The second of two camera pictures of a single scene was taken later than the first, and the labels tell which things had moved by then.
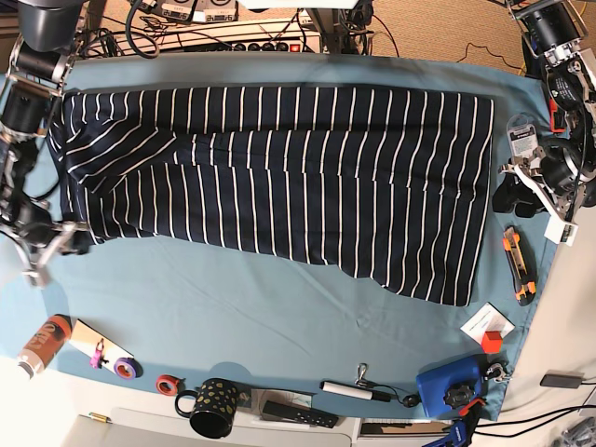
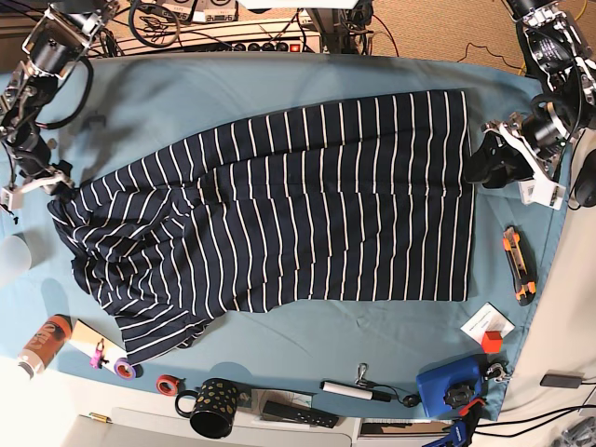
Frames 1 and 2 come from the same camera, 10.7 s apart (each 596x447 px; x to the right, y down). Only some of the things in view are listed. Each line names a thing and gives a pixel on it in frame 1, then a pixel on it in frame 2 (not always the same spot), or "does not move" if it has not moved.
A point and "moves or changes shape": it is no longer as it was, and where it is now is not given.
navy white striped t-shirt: (393, 188) moves or changes shape
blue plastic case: (448, 389) does not move
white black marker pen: (356, 392) does not move
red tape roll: (167, 385) does not move
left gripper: (42, 237) -> (33, 159)
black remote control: (300, 413) does not move
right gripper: (553, 174) -> (542, 134)
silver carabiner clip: (361, 370) does not move
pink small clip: (98, 359) does not move
